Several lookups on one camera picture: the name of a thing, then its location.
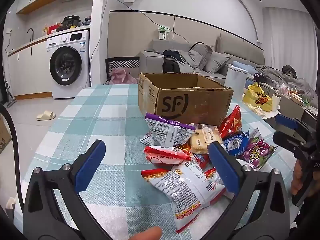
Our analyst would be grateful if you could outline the paper towel roll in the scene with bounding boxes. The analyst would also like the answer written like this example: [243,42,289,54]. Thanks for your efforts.
[271,94,282,112]

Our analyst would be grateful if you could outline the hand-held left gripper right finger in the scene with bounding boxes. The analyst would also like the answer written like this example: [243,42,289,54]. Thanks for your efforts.
[209,141,290,240]

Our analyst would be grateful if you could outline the black rice cooker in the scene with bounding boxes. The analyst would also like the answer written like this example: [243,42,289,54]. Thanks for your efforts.
[62,16,81,29]

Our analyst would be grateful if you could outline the white curtain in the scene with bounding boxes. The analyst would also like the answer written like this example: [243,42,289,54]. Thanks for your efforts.
[262,7,317,73]

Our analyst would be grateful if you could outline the yellow plastic bag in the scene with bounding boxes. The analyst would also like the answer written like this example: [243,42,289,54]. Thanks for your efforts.
[242,83,275,112]

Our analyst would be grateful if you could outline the grey pillow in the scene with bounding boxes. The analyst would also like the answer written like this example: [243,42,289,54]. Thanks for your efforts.
[190,42,213,68]
[204,51,232,74]

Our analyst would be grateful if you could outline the grey sofa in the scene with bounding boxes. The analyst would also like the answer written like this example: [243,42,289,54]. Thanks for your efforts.
[139,32,265,83]

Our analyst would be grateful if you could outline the brown cardboard box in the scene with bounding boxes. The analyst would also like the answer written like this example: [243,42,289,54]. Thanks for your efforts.
[138,72,234,127]

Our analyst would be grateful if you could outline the red chip packet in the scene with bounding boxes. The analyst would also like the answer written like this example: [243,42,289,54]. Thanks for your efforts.
[218,104,242,138]

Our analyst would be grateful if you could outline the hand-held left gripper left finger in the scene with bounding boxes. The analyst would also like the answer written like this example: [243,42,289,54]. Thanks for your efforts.
[22,139,110,240]

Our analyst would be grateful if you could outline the red box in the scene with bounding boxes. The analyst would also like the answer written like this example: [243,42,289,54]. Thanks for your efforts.
[48,23,63,34]

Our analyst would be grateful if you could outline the white red noodle snack packet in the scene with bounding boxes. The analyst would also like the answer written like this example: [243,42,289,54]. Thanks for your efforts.
[141,161,227,234]

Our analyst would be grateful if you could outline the black cable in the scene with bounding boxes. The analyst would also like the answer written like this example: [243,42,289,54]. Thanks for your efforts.
[0,104,24,205]

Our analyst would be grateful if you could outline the purple white snack packet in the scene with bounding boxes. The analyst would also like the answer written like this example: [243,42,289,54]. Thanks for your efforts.
[140,112,196,148]

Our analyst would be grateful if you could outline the person's right hand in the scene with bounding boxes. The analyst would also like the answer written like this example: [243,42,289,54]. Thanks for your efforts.
[290,159,320,198]

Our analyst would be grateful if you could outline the grey blanket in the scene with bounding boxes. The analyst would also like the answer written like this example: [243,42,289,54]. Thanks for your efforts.
[255,65,318,100]

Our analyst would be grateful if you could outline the person's left hand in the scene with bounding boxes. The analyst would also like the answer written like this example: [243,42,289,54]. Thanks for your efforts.
[130,226,163,240]

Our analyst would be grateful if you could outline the teal checkered tablecloth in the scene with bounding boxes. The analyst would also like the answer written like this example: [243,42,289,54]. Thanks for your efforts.
[12,84,308,240]

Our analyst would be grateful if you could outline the pink plastic bag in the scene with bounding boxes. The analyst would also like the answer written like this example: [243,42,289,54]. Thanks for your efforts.
[109,67,138,85]

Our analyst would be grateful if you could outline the black white patterned bag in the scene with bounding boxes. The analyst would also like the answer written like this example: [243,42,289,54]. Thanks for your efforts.
[105,56,140,80]

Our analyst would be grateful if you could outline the grey coffee table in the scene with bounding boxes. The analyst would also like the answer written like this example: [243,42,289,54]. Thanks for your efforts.
[262,94,313,120]

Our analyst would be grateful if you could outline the white green wall device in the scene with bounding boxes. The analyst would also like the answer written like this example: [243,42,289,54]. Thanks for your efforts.
[158,25,171,40]

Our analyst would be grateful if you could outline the dark clothes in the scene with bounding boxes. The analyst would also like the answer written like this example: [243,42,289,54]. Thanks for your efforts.
[162,49,181,73]

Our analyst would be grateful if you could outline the blue cookie packet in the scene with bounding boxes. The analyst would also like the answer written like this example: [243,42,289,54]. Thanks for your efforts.
[222,131,249,157]

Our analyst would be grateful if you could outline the white trash bin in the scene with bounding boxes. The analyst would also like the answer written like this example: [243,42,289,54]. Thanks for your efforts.
[225,64,248,94]

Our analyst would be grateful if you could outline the beige bowl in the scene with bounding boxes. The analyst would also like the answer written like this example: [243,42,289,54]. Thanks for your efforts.
[290,92,304,103]

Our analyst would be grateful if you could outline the grey jacket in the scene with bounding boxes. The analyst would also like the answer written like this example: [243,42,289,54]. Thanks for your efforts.
[175,50,205,74]

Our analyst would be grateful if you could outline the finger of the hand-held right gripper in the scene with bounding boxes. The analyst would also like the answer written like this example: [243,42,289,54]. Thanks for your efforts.
[275,114,307,137]
[273,131,305,159]

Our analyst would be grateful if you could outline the white kitchen counter cabinet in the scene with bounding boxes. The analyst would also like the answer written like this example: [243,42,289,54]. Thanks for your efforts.
[7,34,54,99]

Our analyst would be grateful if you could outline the purple candy packet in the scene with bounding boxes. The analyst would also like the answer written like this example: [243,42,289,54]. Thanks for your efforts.
[236,127,278,165]

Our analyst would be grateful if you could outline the brown carton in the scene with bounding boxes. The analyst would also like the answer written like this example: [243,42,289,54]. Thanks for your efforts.
[0,115,12,154]

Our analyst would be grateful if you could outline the beige slipper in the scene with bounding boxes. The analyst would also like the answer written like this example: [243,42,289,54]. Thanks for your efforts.
[36,110,56,121]

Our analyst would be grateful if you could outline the white washing machine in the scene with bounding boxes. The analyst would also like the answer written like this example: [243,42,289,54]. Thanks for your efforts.
[46,30,90,99]

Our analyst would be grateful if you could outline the light blue pillow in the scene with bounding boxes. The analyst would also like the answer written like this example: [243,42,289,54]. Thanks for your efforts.
[232,60,258,74]

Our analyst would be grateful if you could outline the yellow bread packet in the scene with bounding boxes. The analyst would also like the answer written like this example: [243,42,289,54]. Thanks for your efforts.
[189,123,223,155]

